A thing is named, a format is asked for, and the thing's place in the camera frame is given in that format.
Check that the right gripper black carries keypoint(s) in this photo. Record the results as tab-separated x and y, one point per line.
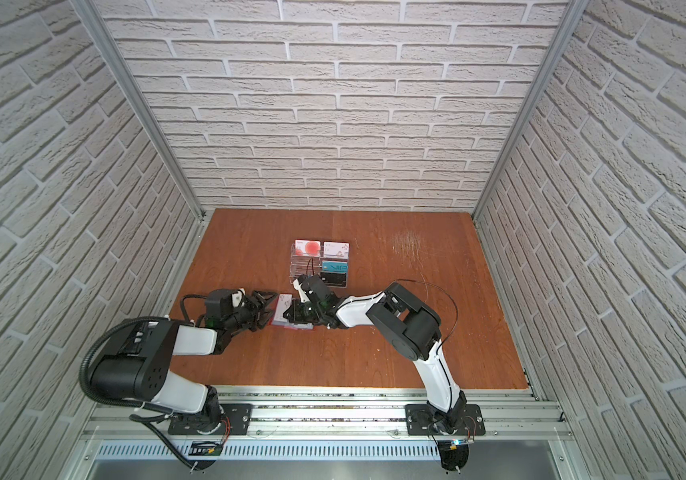
298	316

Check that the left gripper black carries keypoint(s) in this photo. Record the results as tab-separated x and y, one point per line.
260	306

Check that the clear acrylic card organizer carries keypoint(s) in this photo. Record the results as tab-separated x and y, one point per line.
307	265

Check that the white blossom VIP card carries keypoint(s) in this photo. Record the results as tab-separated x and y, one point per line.
336	250

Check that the white pink circle card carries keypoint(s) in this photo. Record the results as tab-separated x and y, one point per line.
307	248

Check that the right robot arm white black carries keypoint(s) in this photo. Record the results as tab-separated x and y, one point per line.
405	321

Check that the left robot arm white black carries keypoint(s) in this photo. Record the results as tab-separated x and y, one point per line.
130	364

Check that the black VIP card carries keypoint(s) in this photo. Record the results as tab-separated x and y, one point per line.
334	279

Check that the teal VIP card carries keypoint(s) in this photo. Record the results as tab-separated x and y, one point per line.
334	266

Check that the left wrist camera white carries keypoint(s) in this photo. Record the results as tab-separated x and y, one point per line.
237	298

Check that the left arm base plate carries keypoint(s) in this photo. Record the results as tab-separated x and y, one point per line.
233	415

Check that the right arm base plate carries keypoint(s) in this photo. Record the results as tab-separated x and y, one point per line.
425	420

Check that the aluminium rail frame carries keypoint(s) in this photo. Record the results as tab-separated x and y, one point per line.
339	433

